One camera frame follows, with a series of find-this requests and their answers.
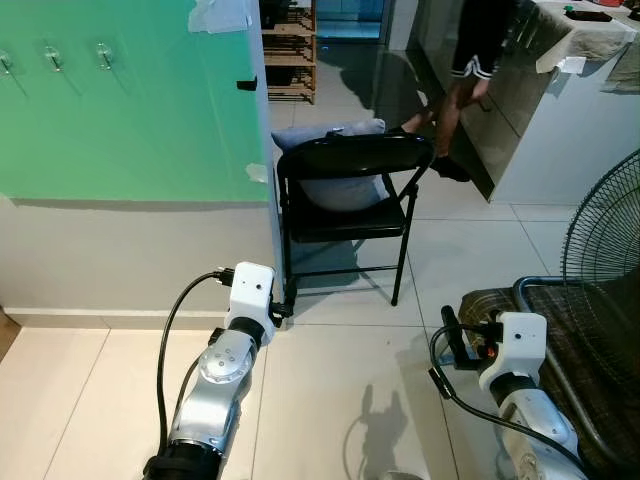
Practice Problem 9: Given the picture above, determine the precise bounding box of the grey blue pillow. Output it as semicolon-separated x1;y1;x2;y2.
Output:
271;118;393;213

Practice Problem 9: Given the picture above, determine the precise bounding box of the black folding chair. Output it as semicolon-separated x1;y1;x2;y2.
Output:
275;133;437;309

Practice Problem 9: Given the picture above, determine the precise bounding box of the black standing fan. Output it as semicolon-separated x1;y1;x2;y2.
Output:
560;150;640;296

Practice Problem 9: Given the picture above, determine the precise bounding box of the white counter with dark panel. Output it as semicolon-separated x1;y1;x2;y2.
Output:
415;0;640;206

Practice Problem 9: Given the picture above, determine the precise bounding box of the wooden slatted shelf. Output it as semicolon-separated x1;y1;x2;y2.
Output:
260;0;318;105

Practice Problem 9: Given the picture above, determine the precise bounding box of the person in black shorts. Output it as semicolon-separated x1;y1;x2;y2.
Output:
398;0;521;183

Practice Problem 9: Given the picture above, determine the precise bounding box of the beige cloth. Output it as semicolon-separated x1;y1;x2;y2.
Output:
536;8;640;96

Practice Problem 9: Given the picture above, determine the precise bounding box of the black tray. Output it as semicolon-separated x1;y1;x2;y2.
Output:
566;9;614;23

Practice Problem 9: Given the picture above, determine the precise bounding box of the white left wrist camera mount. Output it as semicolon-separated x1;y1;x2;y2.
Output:
226;262;277;336

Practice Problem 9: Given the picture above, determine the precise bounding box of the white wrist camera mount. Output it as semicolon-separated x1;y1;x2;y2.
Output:
477;312;549;393
226;262;277;336

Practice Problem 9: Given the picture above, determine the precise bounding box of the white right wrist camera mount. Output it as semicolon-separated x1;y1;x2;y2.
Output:
477;312;549;393

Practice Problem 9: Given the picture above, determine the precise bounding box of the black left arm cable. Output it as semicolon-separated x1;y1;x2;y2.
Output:
157;268;236;456

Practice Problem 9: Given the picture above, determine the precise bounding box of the green wall sheet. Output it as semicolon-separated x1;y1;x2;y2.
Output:
0;0;273;203

